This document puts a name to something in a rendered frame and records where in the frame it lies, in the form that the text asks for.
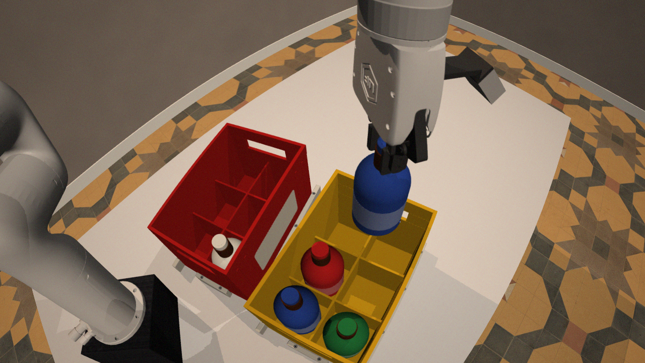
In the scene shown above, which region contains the green bottle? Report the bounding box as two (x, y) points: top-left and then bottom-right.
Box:
(322, 312), (369, 358)

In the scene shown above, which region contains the white bottle with grey label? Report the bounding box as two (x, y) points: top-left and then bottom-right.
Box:
(212, 234), (242, 270)

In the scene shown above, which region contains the red crate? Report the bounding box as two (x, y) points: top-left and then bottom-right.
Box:
(147, 123), (312, 300)

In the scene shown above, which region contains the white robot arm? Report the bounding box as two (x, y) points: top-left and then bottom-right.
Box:
(0, 0), (506, 345)

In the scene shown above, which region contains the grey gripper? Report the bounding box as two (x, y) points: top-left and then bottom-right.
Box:
(353, 20), (447, 175)

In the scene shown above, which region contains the blue bottle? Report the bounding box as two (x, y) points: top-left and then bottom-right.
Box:
(352, 137), (411, 236)
(273, 285), (321, 335)

